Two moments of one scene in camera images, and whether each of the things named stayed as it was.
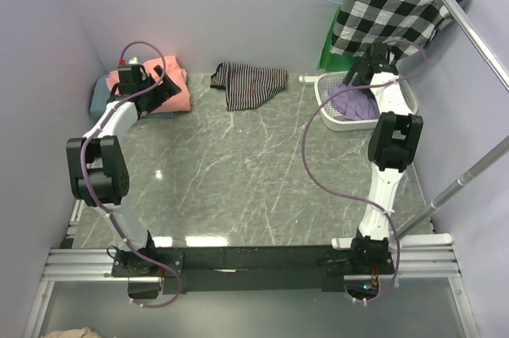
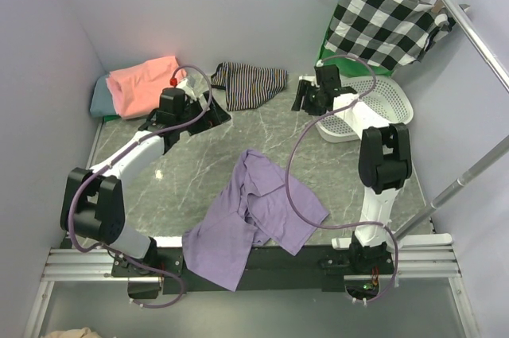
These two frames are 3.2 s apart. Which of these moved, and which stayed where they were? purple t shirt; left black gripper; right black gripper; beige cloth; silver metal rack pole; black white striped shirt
Moved: purple t shirt; left black gripper; right black gripper
Stayed: silver metal rack pole; beige cloth; black white striped shirt
